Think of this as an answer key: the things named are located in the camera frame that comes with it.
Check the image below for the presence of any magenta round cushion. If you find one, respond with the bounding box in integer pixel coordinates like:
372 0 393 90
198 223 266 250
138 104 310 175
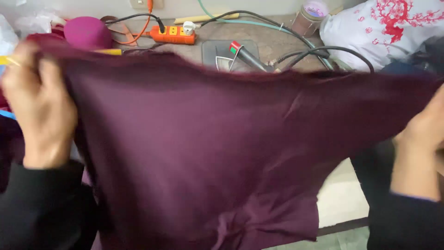
63 16 113 50

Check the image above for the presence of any wall socket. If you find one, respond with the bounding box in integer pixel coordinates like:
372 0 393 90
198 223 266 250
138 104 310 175
130 0 163 10

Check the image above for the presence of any brown strap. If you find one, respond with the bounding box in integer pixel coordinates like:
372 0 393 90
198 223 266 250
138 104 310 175
100 16 137 47

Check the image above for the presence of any maroon fabric piece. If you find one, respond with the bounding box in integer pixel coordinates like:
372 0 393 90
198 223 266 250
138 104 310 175
26 33 444 250

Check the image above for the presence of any steam iron with red button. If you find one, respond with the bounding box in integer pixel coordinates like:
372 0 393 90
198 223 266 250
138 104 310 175
229 41 281 73

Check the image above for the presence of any black plug with cable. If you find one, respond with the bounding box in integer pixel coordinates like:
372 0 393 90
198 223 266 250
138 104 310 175
104 13 166 34

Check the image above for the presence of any person's right hand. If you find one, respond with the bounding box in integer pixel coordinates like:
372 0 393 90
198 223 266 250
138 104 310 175
393 83 444 150

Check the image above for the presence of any orange cable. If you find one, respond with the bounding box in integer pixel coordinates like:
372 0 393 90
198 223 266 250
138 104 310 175
115 0 154 45

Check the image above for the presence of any yellow measuring tape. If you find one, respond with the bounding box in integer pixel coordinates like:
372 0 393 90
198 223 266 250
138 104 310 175
0 48 123 66

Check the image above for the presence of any white plug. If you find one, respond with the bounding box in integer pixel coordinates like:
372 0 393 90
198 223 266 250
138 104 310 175
182 21 202 35

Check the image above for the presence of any white cloth with red print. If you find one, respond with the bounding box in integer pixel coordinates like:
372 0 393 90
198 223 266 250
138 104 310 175
319 0 444 72

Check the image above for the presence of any person's left hand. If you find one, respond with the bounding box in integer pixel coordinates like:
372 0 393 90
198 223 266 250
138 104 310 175
1 41 78 169

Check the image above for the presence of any cream wooden stick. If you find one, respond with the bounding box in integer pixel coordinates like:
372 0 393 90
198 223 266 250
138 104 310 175
174 13 240 25

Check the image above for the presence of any orange power strip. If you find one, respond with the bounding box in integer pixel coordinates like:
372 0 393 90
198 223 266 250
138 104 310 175
145 26 197 45

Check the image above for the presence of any clear plastic bag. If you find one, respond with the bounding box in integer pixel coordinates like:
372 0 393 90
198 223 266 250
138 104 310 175
0 10 66 56

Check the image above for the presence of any green hose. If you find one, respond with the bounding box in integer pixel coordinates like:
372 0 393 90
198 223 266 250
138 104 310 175
197 0 351 71

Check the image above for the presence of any plastic jar with purple lid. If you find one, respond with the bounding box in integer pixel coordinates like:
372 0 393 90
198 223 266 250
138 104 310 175
291 0 329 38

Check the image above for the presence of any black thick cable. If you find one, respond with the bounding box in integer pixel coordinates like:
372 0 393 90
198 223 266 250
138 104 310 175
200 10 375 74

